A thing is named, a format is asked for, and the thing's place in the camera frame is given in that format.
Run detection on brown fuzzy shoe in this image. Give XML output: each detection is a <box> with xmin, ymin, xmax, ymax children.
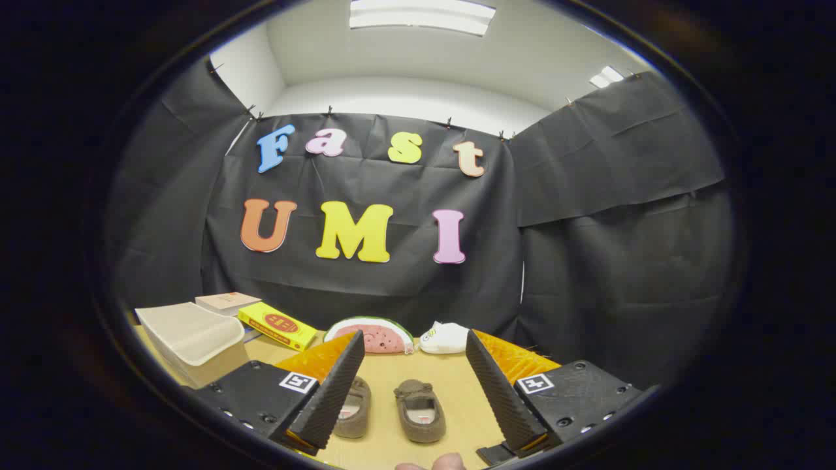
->
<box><xmin>394</xmin><ymin>380</ymin><xmax>447</xmax><ymax>445</ymax></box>
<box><xmin>332</xmin><ymin>377</ymin><xmax>372</xmax><ymax>439</ymax></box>

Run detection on white plush toy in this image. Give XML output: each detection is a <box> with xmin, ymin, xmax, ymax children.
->
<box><xmin>418</xmin><ymin>321</ymin><xmax>471</xmax><ymax>355</ymax></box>

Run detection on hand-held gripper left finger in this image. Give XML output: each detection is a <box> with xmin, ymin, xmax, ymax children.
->
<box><xmin>182</xmin><ymin>330</ymin><xmax>366</xmax><ymax>458</ymax></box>

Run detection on pale beige book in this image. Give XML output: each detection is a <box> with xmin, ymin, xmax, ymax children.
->
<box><xmin>195</xmin><ymin>292</ymin><xmax>262</xmax><ymax>317</ymax></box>

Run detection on long ceiling light panel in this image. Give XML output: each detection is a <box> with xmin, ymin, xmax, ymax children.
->
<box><xmin>349</xmin><ymin>0</ymin><xmax>497</xmax><ymax>37</ymax></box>

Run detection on beige fabric storage box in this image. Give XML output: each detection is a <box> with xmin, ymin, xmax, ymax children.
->
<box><xmin>134</xmin><ymin>302</ymin><xmax>250</xmax><ymax>389</ymax></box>

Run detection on black backdrop cloth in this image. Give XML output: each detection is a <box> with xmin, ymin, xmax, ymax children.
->
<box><xmin>108</xmin><ymin>55</ymin><xmax>735</xmax><ymax>392</ymax></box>

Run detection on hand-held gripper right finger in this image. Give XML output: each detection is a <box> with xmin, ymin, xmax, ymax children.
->
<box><xmin>465</xmin><ymin>328</ymin><xmax>654</xmax><ymax>467</ymax></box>

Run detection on watermelon slice plush toy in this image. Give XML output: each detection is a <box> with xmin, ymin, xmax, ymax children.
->
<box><xmin>323</xmin><ymin>317</ymin><xmax>415</xmax><ymax>355</ymax></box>

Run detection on yellow book with red label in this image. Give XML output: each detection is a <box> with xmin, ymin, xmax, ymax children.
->
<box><xmin>237</xmin><ymin>302</ymin><xmax>319</xmax><ymax>353</ymax></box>

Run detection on small ceiling light panel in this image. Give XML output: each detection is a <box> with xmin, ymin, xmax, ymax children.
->
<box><xmin>589</xmin><ymin>65</ymin><xmax>626</xmax><ymax>89</ymax></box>

